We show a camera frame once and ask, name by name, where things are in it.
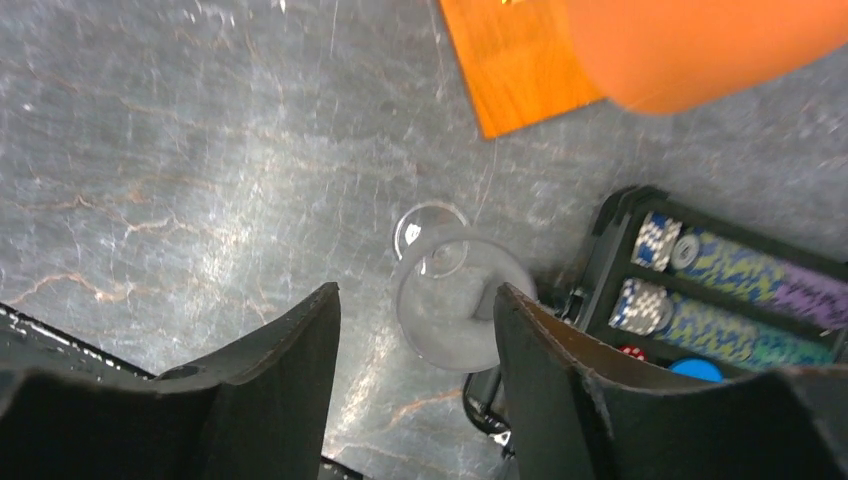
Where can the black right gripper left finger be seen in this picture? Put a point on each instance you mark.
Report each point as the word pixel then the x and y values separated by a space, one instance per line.
pixel 199 404

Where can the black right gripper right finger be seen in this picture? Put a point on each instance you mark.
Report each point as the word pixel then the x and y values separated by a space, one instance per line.
pixel 581 409

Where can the clear champagne flute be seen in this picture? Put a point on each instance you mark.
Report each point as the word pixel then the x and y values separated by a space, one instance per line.
pixel 445 284

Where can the orange wine glass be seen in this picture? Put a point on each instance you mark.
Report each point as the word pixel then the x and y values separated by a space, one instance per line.
pixel 664 57

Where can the blue dealer chip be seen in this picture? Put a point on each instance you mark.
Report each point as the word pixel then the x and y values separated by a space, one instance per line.
pixel 697 368

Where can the black poker chip case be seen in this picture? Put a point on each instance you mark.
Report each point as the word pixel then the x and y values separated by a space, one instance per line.
pixel 665 281

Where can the gold wire rack wooden base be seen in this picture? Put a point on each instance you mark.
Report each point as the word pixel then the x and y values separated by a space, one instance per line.
pixel 518 62

